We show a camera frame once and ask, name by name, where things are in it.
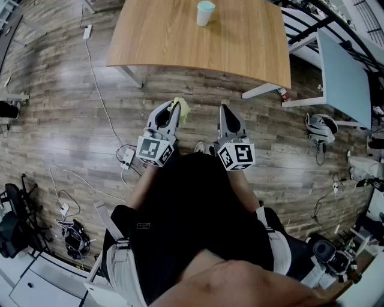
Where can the white power strip black plugs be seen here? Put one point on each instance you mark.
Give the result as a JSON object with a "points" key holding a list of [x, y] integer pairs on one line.
{"points": [[128, 157]]}

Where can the yellow cloth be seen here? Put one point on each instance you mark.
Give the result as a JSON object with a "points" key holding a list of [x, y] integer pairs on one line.
{"points": [[184, 109]]}

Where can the long white power strip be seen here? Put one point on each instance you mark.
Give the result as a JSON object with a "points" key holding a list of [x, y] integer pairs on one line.
{"points": [[88, 31]]}

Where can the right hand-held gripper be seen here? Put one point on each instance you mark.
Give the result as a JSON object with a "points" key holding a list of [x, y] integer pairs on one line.
{"points": [[243, 154]]}

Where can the black bag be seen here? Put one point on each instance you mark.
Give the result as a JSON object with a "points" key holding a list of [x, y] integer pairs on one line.
{"points": [[75, 240]]}

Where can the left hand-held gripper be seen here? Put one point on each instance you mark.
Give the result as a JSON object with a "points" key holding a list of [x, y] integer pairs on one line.
{"points": [[148, 148]]}

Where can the light blue desk panel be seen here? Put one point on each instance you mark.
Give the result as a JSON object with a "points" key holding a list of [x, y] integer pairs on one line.
{"points": [[345, 81]]}

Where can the black camera device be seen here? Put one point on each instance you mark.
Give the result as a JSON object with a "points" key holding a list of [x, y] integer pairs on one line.
{"points": [[325, 252]]}

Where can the person's right forearm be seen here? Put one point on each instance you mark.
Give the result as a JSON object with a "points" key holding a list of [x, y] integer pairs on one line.
{"points": [[244, 189]]}

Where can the white table leg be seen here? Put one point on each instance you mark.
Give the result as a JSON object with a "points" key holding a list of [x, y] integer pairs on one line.
{"points": [[261, 90], [133, 76]]}

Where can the person's chin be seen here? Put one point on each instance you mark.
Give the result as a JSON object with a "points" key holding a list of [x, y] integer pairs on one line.
{"points": [[240, 284]]}

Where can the person's left forearm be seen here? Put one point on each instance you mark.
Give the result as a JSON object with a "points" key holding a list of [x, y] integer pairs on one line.
{"points": [[141, 186]]}

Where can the black office chair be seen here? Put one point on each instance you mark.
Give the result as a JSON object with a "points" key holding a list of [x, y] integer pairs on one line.
{"points": [[12, 228]]}

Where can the wooden table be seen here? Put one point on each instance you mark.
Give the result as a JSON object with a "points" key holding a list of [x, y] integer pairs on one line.
{"points": [[351, 34]]}

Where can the white cabinet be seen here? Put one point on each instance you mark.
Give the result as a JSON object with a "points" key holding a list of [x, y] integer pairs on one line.
{"points": [[39, 287]]}

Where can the person's black shirt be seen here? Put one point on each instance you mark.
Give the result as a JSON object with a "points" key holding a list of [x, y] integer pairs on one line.
{"points": [[192, 210]]}

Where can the person's white shoe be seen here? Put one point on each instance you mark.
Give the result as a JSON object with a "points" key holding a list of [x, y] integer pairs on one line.
{"points": [[200, 147]]}

